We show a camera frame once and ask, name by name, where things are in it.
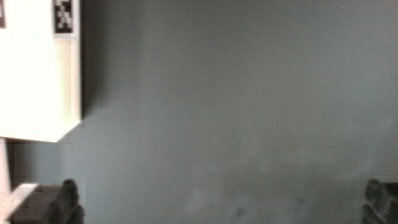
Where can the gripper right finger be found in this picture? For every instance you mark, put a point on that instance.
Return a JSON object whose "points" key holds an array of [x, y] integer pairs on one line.
{"points": [[379, 211]]}

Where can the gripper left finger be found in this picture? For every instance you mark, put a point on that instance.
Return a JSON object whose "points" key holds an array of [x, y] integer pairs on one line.
{"points": [[66, 212]]}

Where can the white cabinet body box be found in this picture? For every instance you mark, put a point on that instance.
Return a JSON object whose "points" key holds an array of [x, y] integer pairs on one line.
{"points": [[40, 68]]}

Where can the white U-shaped fence frame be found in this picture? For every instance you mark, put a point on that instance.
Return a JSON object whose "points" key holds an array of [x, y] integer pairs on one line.
{"points": [[13, 196]]}

